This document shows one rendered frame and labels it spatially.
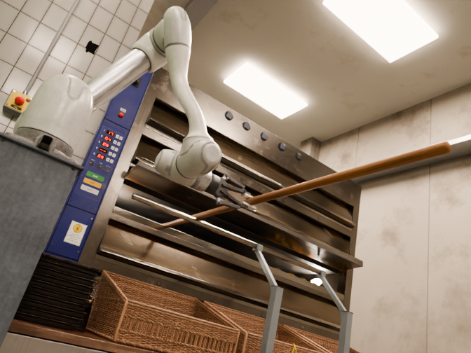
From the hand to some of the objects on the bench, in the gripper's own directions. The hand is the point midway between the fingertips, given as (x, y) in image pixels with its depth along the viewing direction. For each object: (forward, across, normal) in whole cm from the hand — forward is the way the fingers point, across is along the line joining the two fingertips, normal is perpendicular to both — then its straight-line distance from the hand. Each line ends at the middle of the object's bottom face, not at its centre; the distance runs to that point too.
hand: (249, 202), depth 152 cm
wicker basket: (0, +62, -51) cm, 80 cm away
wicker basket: (+59, +61, -50) cm, 99 cm away
